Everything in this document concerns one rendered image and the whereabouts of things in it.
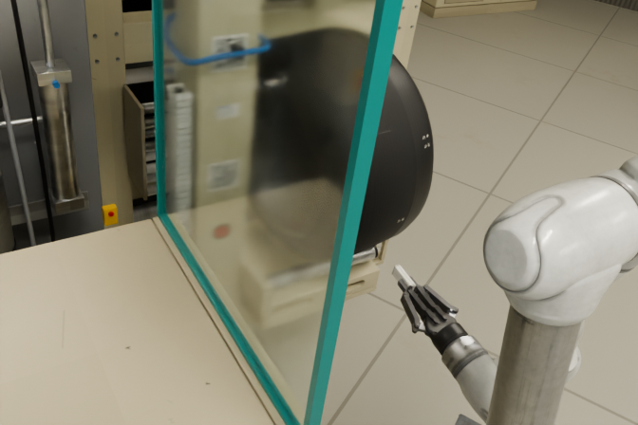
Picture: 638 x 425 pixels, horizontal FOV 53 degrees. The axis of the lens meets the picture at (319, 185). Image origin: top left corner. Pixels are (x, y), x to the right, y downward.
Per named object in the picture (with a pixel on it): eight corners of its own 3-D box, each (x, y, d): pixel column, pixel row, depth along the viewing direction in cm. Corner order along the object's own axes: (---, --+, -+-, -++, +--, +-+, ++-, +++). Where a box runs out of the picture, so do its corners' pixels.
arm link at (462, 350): (463, 361, 132) (445, 340, 136) (449, 386, 138) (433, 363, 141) (495, 347, 136) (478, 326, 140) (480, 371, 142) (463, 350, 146)
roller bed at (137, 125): (143, 200, 184) (140, 108, 167) (127, 174, 194) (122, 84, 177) (208, 186, 194) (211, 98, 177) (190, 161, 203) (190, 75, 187)
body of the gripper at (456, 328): (476, 329, 140) (450, 298, 146) (446, 342, 136) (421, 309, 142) (464, 349, 145) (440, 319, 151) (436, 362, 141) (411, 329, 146)
